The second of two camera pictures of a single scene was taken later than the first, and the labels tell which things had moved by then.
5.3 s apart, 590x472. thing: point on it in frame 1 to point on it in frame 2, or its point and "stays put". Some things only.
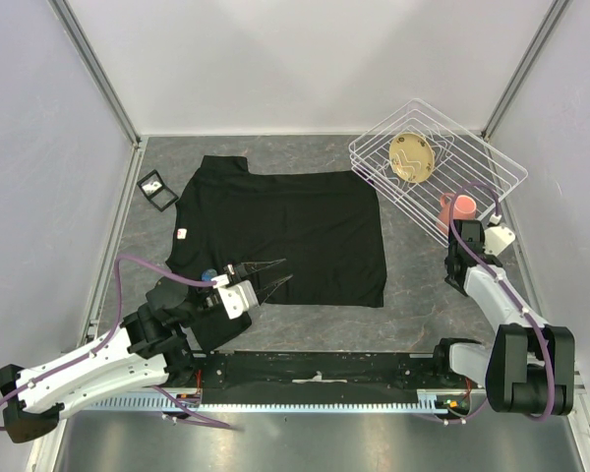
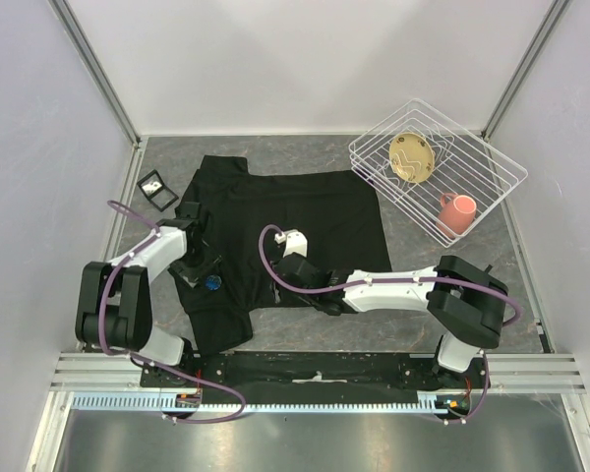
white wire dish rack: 416,154 stays put
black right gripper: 480,240 to 298,256
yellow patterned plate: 412,156 stays put
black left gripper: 244,268 to 190,275
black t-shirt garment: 326,227 stays put
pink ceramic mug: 463,208 stays put
